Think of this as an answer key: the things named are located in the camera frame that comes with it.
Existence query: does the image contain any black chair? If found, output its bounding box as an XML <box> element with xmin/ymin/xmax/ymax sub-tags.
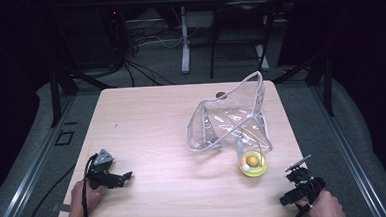
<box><xmin>205</xmin><ymin>0</ymin><xmax>279</xmax><ymax>81</ymax></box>

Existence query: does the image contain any black floor cable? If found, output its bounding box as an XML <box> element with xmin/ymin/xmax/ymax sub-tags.
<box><xmin>17</xmin><ymin>164</ymin><xmax>81</xmax><ymax>217</ymax></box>

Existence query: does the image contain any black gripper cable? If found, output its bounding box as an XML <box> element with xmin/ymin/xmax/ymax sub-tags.
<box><xmin>78</xmin><ymin>152</ymin><xmax>103</xmax><ymax>217</ymax></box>
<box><xmin>288</xmin><ymin>202</ymin><xmax>312</xmax><ymax>217</ymax></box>

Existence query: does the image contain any black frame post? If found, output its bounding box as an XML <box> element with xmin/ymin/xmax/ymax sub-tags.
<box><xmin>47</xmin><ymin>65</ymin><xmax>65</xmax><ymax>128</ymax></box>

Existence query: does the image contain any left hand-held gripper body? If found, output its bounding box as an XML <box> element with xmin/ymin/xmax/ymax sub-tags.
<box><xmin>84</xmin><ymin>148</ymin><xmax>120</xmax><ymax>190</ymax></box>

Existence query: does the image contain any person's left hand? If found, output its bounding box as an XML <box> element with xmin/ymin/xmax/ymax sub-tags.
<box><xmin>67</xmin><ymin>177</ymin><xmax>109</xmax><ymax>217</ymax></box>

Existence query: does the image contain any yellow round toy with ball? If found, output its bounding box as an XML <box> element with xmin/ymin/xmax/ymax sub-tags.
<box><xmin>235</xmin><ymin>126</ymin><xmax>270</xmax><ymax>179</ymax></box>

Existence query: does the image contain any bundle of floor cables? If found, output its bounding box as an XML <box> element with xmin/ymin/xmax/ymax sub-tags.
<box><xmin>119</xmin><ymin>18</ymin><xmax>188</xmax><ymax>89</ymax></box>

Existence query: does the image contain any white desk with legs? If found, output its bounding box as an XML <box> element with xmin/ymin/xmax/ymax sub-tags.
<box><xmin>158</xmin><ymin>0</ymin><xmax>305</xmax><ymax>76</ymax></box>

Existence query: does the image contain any black computer case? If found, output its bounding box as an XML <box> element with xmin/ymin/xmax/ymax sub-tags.
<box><xmin>101</xmin><ymin>7</ymin><xmax>131</xmax><ymax>69</ymax></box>

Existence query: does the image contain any person's right hand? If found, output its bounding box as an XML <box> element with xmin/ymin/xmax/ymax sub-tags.
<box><xmin>294</xmin><ymin>188</ymin><xmax>347</xmax><ymax>217</ymax></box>

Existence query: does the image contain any metal floor rail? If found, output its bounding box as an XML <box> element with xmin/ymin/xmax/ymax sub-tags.
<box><xmin>0</xmin><ymin>94</ymin><xmax>85</xmax><ymax>217</ymax></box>
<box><xmin>308</xmin><ymin>79</ymin><xmax>386</xmax><ymax>217</ymax></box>

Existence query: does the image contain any clear plastic zip bag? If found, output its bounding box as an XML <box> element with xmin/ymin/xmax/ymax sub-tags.
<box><xmin>182</xmin><ymin>69</ymin><xmax>273</xmax><ymax>154</ymax></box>

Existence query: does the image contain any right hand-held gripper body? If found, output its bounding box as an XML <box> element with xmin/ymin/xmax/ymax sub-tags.
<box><xmin>284</xmin><ymin>153</ymin><xmax>328</xmax><ymax>202</ymax></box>

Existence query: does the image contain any grey tape strip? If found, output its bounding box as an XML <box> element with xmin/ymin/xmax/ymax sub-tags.
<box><xmin>50</xmin><ymin>202</ymin><xmax>72</xmax><ymax>214</ymax></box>

